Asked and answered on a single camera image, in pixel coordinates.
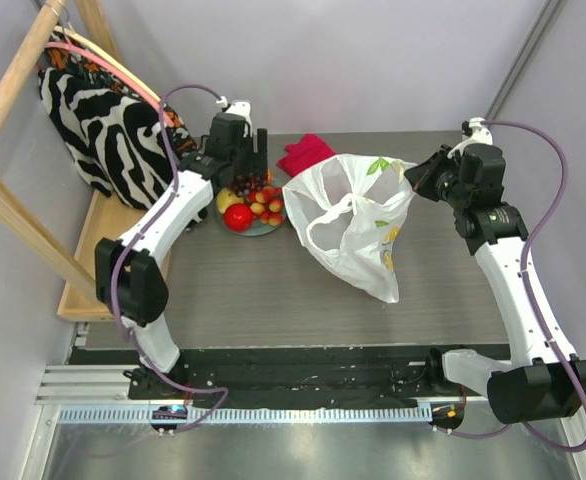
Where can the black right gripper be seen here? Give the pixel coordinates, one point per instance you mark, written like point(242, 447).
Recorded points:
point(427, 174)

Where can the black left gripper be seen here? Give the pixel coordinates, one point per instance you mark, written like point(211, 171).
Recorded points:
point(256, 161)

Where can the dark purple grape bunch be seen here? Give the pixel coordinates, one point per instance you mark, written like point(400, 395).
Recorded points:
point(244, 185)

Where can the white lemon print plastic bag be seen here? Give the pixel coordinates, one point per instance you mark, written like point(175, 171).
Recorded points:
point(347, 212)

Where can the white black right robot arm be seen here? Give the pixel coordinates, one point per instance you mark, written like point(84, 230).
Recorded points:
point(545, 376)

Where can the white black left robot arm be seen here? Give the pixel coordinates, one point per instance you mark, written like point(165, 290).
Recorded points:
point(128, 277)

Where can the folded red cloth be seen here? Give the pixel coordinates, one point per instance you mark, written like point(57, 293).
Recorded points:
point(308, 151)

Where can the red yellow strawberry bunch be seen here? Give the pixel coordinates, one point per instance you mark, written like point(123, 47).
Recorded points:
point(267, 206)

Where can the camouflage orange black garment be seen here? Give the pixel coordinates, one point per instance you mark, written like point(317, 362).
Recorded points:
point(176, 137)

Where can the red apple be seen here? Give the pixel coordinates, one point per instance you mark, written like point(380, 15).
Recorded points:
point(238, 217)

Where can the pink clothes hanger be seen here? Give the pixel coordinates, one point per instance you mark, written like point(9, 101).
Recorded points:
point(114, 71)

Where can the grey glass plate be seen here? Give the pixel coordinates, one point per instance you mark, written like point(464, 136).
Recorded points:
point(256, 229)

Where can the zebra pattern black white garment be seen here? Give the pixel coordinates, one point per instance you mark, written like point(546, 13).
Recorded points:
point(113, 136)

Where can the cream clothes hanger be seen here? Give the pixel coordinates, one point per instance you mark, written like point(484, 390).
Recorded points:
point(108, 58)

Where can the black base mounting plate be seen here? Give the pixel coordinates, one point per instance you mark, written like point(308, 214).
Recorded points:
point(304, 378)

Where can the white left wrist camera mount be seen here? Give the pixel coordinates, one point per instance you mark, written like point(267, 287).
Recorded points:
point(240, 108)

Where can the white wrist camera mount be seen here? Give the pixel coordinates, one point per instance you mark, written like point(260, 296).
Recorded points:
point(474, 131)
point(240, 108)

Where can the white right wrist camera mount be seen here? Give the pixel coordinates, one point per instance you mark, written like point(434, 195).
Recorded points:
point(474, 131)

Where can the aluminium corner frame profile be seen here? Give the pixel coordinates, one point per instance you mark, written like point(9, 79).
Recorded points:
point(544, 22)

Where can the aluminium cable duct rail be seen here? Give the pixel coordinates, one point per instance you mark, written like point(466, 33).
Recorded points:
point(173, 414)

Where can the wooden clothes rack frame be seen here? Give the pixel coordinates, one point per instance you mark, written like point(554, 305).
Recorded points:
point(39, 178)

